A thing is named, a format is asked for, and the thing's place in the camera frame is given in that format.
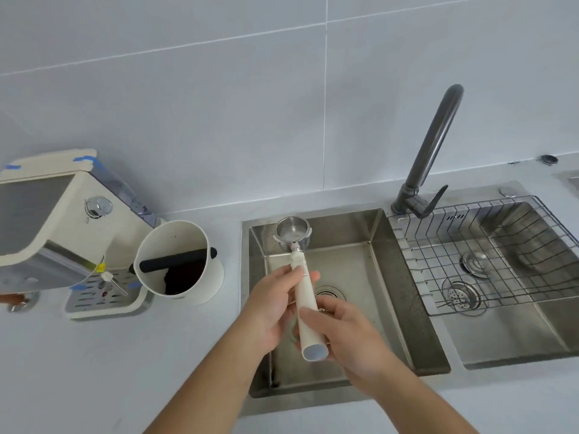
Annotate person's right hand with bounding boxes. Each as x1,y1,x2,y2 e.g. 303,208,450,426
299,296,402,395

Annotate person's left hand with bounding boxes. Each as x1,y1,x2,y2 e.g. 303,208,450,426
238,266,322,353

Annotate white handled steel portafilter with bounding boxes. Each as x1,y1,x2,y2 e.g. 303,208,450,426
275,216,329,362

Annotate person's right forearm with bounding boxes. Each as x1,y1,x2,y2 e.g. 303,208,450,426
359,367,481,434

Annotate person's left forearm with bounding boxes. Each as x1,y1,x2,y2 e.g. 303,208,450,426
139,340,272,434

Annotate used coffee grounds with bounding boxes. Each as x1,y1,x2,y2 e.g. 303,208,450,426
163,266,205,295

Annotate white knock box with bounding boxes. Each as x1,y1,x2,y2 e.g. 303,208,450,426
130,220,225,307

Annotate black knock bar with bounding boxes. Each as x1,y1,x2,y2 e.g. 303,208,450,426
138,248,218,273

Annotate steel sink strainer basket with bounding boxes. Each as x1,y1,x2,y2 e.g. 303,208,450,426
442,278,489,315

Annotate steel steam wand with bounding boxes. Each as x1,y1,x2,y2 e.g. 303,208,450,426
100,272,129,297

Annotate steel sink plug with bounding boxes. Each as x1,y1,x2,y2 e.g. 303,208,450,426
460,251,492,279

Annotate cream steel drip tray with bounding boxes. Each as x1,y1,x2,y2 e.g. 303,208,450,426
63,266,155,322

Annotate clear water tank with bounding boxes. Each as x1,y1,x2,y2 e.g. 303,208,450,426
90,162,158,228

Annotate stainless steel double sink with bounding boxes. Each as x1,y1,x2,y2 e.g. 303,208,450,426
241,181,579,404

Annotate dark grey faucet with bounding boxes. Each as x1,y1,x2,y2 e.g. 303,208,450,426
391,84,465,220

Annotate chrome steam knob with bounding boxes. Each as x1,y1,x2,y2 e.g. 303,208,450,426
85,196,113,218

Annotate cream espresso machine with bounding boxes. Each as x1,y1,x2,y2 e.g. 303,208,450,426
0,149,168,322

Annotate steel wire dish rack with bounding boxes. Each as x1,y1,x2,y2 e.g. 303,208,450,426
388,195,579,317

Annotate brown wooden handle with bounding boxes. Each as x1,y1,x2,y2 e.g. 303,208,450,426
0,291,41,313

